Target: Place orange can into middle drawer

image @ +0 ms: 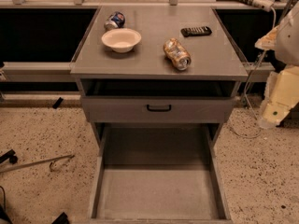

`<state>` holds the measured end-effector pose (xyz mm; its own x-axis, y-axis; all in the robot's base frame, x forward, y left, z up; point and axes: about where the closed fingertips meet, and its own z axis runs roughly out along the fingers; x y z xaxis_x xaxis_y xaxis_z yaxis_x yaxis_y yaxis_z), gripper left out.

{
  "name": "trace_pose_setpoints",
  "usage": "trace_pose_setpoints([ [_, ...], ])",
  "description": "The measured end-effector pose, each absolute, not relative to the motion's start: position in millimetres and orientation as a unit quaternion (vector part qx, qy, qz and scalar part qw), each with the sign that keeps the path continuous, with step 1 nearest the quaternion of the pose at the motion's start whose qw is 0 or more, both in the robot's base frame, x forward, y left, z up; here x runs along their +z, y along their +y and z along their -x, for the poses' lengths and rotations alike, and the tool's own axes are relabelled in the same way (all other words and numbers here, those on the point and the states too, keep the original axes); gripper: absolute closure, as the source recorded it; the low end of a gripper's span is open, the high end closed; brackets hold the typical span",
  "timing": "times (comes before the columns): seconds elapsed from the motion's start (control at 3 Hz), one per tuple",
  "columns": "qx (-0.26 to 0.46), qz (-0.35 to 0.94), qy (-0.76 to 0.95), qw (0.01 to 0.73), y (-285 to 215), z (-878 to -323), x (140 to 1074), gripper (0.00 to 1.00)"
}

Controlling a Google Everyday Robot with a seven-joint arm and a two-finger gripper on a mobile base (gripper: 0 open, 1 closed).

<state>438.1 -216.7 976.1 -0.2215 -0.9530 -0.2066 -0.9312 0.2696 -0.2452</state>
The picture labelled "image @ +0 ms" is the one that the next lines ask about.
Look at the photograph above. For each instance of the black remote control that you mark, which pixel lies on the black remote control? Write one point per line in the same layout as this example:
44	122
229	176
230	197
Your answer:
196	31

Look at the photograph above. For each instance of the black clamp on floor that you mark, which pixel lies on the black clamp on floor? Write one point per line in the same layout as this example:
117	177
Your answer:
9	156

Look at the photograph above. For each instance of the black object bottom edge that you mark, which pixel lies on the black object bottom edge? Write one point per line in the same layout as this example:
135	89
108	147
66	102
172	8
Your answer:
61	219

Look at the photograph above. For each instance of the small black block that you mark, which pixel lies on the small black block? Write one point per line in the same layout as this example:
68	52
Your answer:
57	103

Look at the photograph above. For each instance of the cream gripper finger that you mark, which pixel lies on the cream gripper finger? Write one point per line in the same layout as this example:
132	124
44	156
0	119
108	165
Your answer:
268	41
281	95

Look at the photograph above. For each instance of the closed grey upper drawer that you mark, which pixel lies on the closed grey upper drawer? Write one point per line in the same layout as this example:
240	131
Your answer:
133	110

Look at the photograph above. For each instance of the open grey lower drawer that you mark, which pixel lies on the open grey lower drawer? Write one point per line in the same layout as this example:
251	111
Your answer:
154	174

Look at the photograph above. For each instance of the orange soda can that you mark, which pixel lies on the orange soda can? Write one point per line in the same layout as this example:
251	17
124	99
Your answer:
177	54

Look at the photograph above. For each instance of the black drawer handle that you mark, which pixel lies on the black drawer handle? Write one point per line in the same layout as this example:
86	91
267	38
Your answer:
159	108

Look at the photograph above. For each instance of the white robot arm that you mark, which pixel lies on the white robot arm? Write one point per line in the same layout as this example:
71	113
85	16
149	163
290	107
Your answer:
287	46

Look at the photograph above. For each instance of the grey drawer cabinet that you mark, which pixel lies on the grey drawer cabinet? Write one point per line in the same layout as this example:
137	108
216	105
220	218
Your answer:
214	73

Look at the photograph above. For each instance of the metal rod on floor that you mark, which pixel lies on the metal rod on floor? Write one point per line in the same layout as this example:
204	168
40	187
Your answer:
27	165

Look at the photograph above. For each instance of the white bowl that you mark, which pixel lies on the white bowl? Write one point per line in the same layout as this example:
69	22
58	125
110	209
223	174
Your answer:
121	40

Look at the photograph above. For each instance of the blue soda can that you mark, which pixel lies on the blue soda can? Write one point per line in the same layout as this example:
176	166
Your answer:
115	21

